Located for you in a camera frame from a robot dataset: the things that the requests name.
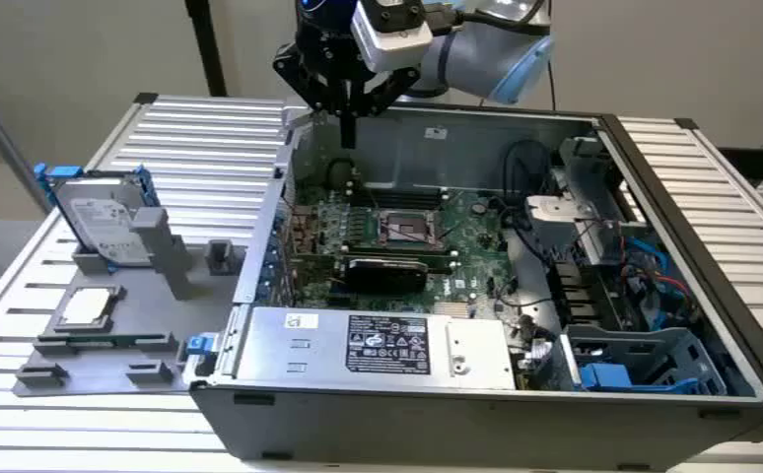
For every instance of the silver optical drive cage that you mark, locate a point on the silver optical drive cage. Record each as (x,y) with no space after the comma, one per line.
(552,212)

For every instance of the hard disk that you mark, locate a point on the hard disk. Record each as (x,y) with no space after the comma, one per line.
(101,222)

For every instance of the black stand pole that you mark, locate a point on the black stand pole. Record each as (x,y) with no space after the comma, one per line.
(205,49)

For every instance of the green motherboard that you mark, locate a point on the green motherboard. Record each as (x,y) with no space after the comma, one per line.
(480,256)

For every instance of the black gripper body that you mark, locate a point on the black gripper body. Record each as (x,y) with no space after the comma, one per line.
(325,39)

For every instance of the silver CPU chip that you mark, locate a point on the silver CPU chip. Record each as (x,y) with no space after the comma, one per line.
(85,306)

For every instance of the blue case latch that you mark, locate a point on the blue case latch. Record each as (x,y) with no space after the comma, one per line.
(198,345)

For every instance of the black table corner cap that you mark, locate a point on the black table corner cap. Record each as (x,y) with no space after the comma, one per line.
(144,98)
(686,123)

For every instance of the grey metal frame pole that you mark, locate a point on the grey metal frame pole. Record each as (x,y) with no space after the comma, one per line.
(0,138)

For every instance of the CPU socket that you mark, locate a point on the CPU socket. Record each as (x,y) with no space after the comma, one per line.
(410,227)

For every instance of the open black PC case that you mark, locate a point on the open black PC case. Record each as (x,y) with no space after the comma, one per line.
(420,424)

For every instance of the grey blue disk bay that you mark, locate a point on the grey blue disk bay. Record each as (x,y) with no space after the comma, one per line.
(657,345)

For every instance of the black monitor on side table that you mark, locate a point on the black monitor on side table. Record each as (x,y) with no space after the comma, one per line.
(749,165)

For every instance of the silver power supply unit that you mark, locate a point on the silver power supply unit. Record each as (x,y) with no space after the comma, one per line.
(321,350)

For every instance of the black graphics card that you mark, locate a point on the black graphics card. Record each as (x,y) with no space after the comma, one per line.
(381,276)

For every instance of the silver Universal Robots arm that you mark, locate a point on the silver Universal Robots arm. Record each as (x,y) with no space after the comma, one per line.
(480,59)

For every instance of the green RAM stick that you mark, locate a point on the green RAM stick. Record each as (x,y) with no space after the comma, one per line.
(112,339)

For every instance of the grey parts rack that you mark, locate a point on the grey parts rack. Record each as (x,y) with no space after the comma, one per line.
(144,315)

